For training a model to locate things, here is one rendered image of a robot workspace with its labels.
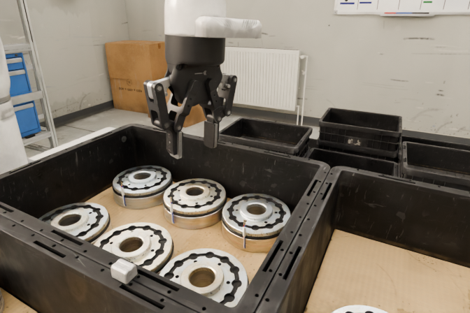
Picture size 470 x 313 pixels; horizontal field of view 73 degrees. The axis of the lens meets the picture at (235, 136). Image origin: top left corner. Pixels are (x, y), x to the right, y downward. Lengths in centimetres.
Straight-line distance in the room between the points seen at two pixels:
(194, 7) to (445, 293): 44
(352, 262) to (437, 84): 290
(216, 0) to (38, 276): 35
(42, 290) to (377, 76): 311
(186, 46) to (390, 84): 298
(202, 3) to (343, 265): 37
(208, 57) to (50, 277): 28
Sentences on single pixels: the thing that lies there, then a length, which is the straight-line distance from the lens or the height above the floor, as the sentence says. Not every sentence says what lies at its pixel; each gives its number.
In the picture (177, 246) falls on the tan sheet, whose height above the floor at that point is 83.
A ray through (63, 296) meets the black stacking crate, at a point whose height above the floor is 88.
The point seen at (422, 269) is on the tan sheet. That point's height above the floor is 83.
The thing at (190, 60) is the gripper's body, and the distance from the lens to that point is 38.
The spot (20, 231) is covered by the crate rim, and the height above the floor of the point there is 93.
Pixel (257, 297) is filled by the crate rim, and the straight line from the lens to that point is 28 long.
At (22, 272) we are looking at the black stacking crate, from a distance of 43.
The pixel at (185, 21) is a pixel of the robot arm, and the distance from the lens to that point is 38.
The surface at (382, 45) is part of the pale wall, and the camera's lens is 323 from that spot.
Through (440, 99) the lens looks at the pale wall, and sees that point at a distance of 333.
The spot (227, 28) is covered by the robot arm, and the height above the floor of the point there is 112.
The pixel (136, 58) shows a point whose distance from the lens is 383.
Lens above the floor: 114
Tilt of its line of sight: 22 degrees down
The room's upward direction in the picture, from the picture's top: straight up
